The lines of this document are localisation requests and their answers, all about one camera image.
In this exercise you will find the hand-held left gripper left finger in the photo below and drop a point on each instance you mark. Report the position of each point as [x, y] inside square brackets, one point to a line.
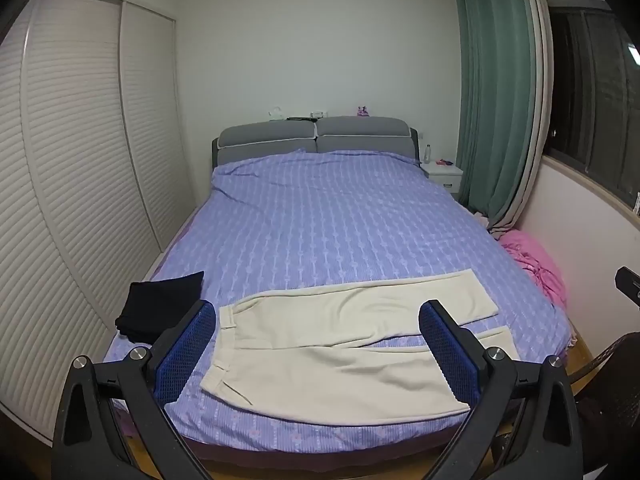
[187, 355]

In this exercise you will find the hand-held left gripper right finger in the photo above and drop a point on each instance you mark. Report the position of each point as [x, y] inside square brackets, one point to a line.
[445, 355]

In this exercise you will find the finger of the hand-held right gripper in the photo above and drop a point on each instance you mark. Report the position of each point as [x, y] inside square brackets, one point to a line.
[630, 285]

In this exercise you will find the cream pants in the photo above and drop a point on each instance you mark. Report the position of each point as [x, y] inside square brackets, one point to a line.
[325, 340]

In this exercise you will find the black folded cloth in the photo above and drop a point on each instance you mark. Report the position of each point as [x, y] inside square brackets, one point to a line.
[160, 300]

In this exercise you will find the pink cloth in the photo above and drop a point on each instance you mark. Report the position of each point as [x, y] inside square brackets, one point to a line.
[537, 265]

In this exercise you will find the white nightstand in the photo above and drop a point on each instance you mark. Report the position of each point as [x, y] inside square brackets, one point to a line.
[445, 177]

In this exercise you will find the beige curtain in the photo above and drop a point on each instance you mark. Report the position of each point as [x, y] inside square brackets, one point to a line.
[532, 135]

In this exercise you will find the bed with purple floral sheet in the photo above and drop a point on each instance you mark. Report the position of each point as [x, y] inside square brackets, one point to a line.
[325, 220]

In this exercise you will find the small red and dark objects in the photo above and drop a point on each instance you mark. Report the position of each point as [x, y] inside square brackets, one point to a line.
[445, 162]

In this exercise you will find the clear bottle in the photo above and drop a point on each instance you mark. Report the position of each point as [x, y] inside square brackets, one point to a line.
[427, 155]

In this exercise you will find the dark window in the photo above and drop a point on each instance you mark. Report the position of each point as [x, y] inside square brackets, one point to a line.
[595, 85]

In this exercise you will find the white louvered wardrobe door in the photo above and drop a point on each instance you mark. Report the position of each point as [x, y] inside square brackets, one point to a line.
[60, 185]
[155, 125]

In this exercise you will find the grey padded headboard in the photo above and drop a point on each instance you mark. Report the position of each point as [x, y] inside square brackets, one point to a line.
[350, 135]

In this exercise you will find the green curtain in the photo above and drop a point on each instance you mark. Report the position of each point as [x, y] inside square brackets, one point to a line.
[490, 85]

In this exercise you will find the purple toy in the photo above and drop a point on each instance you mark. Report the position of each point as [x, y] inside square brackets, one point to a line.
[363, 111]

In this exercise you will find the flat black object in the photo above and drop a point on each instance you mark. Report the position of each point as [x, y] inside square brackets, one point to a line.
[300, 118]

